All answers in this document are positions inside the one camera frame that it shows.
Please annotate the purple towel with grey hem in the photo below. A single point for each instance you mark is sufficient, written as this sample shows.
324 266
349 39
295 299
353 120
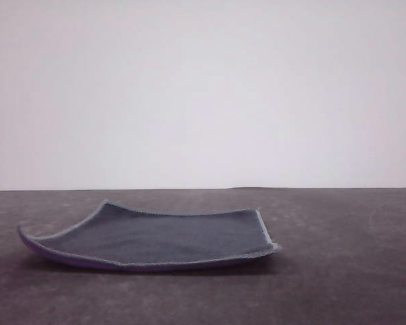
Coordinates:
162 237

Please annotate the grey table cloth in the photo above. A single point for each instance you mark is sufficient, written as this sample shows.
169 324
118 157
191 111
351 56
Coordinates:
325 271

